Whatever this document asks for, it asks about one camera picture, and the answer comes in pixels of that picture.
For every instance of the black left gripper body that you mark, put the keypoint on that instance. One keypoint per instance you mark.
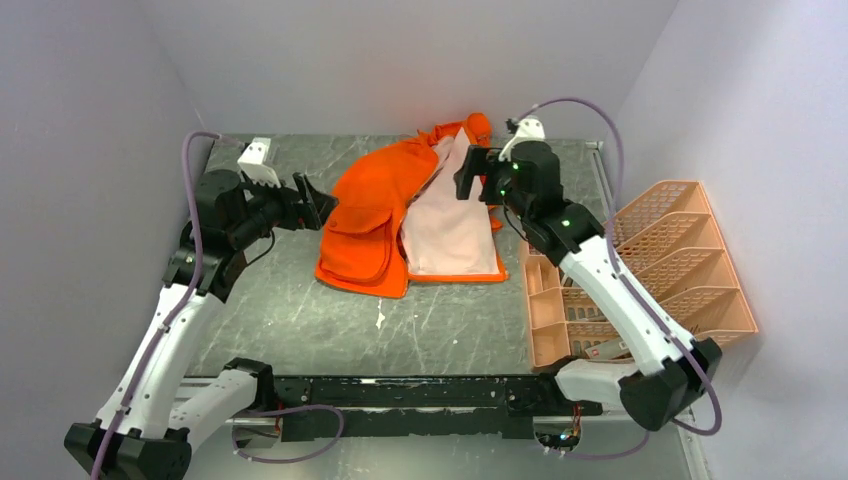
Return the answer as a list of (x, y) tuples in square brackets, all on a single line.
[(271, 206)]

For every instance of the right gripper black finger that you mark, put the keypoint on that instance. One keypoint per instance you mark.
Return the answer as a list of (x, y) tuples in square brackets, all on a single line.
[(476, 163), (464, 179)]

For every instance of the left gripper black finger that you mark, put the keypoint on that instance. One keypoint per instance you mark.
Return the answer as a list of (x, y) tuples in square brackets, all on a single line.
[(305, 188), (316, 208)]

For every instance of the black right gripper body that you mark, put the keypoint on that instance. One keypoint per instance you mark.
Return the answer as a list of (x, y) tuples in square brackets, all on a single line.
[(499, 190)]

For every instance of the orange jacket with pink lining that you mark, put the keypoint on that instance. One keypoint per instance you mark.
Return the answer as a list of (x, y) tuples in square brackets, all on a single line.
[(398, 219)]

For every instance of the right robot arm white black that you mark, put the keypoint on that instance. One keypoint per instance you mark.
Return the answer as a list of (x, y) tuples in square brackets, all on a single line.
[(670, 368)]

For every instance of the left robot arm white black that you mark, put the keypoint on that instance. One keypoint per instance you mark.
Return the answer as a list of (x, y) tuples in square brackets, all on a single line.
[(142, 432)]

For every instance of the peach plastic file organizer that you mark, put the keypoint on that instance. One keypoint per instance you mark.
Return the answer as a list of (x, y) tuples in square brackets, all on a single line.
[(670, 239)]

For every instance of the small items in organizer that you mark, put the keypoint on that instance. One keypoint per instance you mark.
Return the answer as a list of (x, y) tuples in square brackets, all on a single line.
[(600, 349)]

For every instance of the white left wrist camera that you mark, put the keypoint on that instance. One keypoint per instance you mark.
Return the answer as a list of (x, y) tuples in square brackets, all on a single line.
[(255, 162)]

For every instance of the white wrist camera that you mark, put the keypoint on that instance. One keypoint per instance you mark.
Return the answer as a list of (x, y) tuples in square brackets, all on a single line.
[(255, 162), (529, 128)]

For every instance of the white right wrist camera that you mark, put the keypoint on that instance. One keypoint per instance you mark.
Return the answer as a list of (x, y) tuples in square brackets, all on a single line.
[(529, 128)]

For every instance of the aluminium frame rail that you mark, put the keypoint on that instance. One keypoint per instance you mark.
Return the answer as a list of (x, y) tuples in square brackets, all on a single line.
[(667, 454)]

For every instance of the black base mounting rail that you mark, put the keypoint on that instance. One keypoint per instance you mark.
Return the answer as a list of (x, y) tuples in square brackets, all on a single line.
[(508, 405)]

